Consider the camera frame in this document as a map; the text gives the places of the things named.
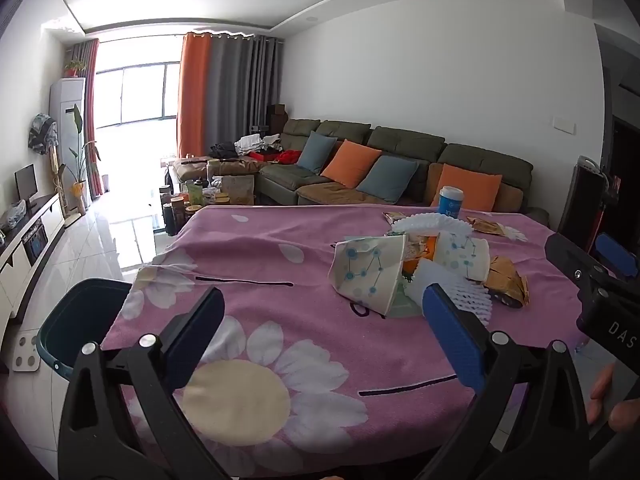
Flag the wooden coat rack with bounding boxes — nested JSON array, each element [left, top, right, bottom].
[[47, 145, 68, 218]]

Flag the orange curtain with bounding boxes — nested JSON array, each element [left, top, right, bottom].
[[176, 31, 213, 158]]

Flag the dark teal waste bin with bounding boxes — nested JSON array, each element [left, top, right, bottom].
[[36, 277, 133, 373]]

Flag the crushed dotted paper cup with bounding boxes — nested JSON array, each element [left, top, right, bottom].
[[327, 235, 408, 316]]

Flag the large gold wrapper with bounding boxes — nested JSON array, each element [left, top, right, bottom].
[[485, 255, 530, 308]]

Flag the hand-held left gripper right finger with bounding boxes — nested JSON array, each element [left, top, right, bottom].
[[422, 282, 591, 480]]

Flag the orange peel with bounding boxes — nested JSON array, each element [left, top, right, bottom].
[[401, 237, 441, 281]]

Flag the clear plastic bag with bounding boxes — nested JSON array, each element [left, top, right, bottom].
[[0, 200, 26, 231]]

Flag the black monitor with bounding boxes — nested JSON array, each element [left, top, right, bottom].
[[14, 164, 38, 206]]

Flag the blue cup with white lid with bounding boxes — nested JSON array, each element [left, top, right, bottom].
[[438, 186, 464, 218]]

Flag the white and black TV cabinet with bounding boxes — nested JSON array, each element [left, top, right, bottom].
[[0, 192, 66, 331]]

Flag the white bathroom scale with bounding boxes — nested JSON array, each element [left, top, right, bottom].
[[12, 331, 41, 373]]

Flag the dark folded panel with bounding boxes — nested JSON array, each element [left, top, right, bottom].
[[557, 155, 613, 251]]

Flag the blue-grey cushion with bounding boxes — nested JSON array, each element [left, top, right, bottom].
[[356, 155, 420, 205], [298, 131, 338, 175]]

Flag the tall plant in yellow pot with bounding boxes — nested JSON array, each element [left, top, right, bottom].
[[59, 104, 101, 211]]

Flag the person's right hand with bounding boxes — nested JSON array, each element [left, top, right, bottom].
[[586, 361, 640, 434]]

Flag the orange cushion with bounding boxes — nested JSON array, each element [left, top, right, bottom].
[[320, 139, 383, 188], [430, 163, 503, 211]]

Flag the hanging patterned jacket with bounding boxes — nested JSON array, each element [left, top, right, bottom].
[[27, 114, 60, 156]]

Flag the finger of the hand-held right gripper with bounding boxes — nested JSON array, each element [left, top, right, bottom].
[[594, 232, 640, 281], [544, 231, 609, 292]]

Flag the pile of white clothes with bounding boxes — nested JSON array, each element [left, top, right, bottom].
[[235, 134, 283, 153]]

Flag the pink floral blanket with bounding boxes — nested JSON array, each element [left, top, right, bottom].
[[100, 204, 640, 480]]

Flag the striped grey and red curtain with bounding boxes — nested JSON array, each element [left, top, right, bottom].
[[65, 37, 103, 198]]

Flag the cluster of jars and bottles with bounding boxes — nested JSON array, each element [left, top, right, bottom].
[[159, 177, 236, 236]]

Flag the stacked brown boxes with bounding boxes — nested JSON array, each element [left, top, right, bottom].
[[266, 104, 288, 133]]

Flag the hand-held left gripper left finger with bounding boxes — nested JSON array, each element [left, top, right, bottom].
[[57, 286, 233, 480]]

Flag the window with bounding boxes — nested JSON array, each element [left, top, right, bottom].
[[95, 62, 181, 158]]

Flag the white standing air conditioner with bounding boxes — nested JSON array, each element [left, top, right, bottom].
[[49, 77, 87, 206]]

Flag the small gold wrapper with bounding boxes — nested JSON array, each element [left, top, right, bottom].
[[466, 216, 506, 236]]

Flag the olive green sofa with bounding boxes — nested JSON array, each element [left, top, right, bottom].
[[167, 119, 551, 228]]

